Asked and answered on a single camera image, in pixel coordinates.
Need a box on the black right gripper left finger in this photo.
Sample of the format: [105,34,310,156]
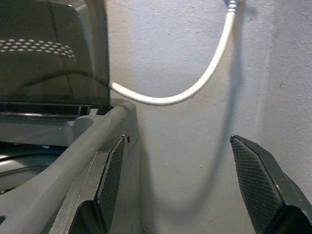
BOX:
[69,136,126,234]

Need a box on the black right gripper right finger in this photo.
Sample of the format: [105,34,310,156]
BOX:
[230,135,312,234]

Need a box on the grey top-load washing machine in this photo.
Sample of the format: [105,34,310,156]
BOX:
[0,98,142,234]

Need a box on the dark tinted washer lid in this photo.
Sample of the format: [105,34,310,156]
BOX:
[0,0,111,116]

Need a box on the white water hose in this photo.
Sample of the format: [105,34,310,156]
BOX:
[111,0,241,107]

